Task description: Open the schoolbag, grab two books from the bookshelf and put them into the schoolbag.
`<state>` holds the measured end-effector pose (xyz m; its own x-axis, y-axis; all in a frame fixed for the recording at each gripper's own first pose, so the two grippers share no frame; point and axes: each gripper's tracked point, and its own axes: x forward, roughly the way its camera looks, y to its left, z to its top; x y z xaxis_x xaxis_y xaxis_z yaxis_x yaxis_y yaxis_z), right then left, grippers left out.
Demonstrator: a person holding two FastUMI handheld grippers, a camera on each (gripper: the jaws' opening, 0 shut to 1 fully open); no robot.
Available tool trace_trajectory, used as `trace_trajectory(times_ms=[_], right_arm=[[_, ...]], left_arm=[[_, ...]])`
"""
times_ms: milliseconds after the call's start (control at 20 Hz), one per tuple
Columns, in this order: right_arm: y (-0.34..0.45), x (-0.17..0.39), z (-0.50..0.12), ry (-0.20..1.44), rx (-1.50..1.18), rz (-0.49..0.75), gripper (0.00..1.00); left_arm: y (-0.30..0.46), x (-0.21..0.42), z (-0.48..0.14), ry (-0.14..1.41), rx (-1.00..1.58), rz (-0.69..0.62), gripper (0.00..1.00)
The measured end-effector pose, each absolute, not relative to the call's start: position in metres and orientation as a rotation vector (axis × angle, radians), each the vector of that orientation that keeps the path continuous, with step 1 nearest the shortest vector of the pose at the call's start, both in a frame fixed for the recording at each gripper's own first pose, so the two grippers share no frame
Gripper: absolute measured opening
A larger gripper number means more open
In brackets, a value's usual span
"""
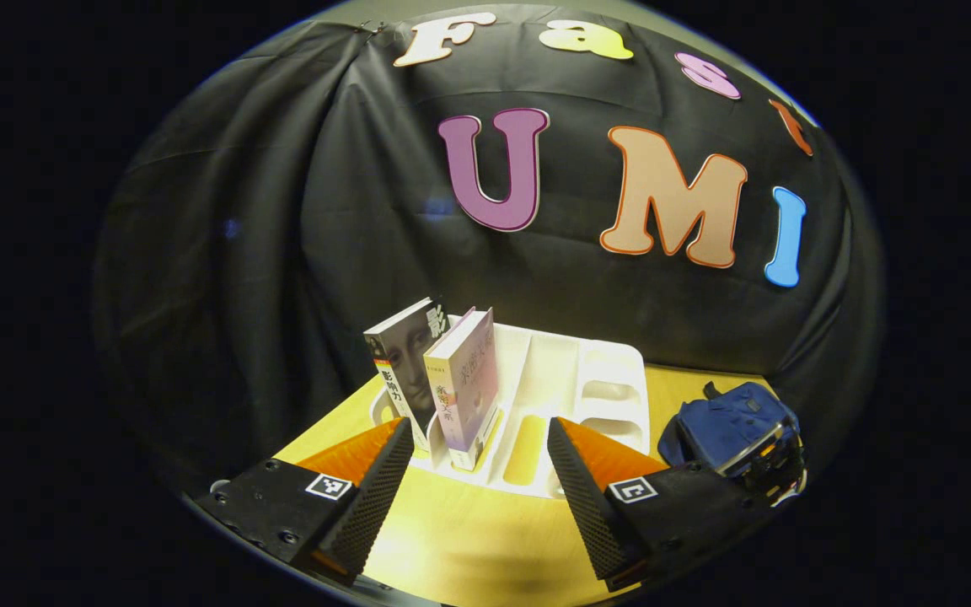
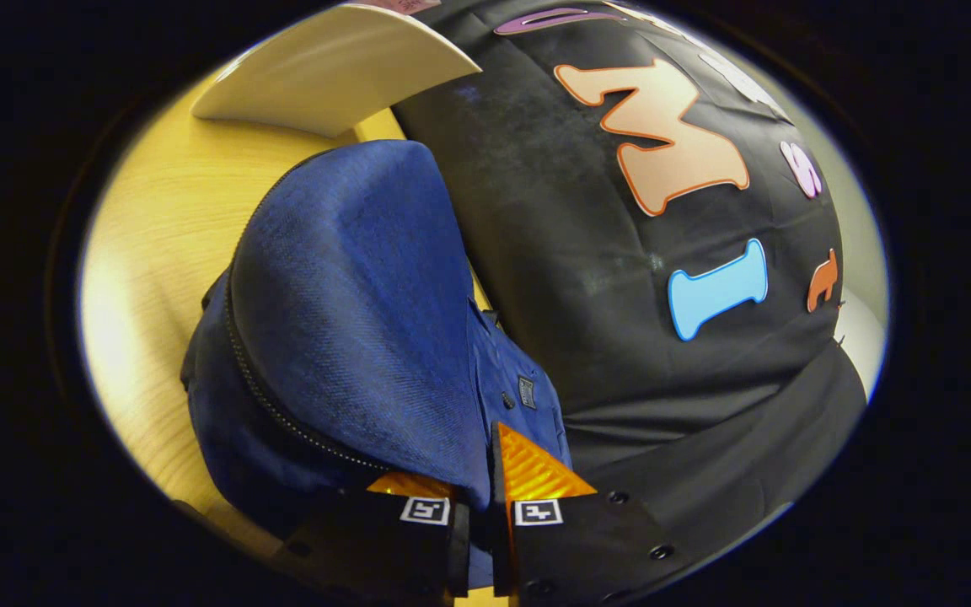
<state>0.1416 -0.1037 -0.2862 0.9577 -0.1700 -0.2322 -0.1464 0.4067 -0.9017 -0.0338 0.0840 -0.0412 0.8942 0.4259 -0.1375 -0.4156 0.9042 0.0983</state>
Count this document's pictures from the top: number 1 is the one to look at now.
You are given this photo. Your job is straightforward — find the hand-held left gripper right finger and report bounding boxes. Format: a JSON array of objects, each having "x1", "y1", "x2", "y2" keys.
[{"x1": 547, "y1": 416, "x2": 777, "y2": 593}]

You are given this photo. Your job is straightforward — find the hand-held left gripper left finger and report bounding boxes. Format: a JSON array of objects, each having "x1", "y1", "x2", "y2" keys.
[{"x1": 195, "y1": 416, "x2": 416, "y2": 587}]

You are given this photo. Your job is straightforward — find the blue schoolbag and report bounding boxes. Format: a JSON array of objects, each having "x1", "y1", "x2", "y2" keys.
[{"x1": 657, "y1": 381, "x2": 800, "y2": 477}]

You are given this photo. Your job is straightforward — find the white plastic bookshelf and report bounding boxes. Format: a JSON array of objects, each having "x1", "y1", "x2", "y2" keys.
[{"x1": 367, "y1": 320, "x2": 651, "y2": 500}]

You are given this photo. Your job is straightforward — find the pink cover book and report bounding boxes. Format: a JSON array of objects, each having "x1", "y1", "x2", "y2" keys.
[{"x1": 423, "y1": 307, "x2": 502, "y2": 471}]

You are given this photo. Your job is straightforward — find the grey portrait cover book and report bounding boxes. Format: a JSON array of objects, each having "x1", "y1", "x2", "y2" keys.
[{"x1": 363, "y1": 297, "x2": 453, "y2": 456}]

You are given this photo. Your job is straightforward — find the black backdrop cloth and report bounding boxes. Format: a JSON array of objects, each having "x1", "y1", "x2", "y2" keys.
[{"x1": 94, "y1": 4, "x2": 887, "y2": 507}]

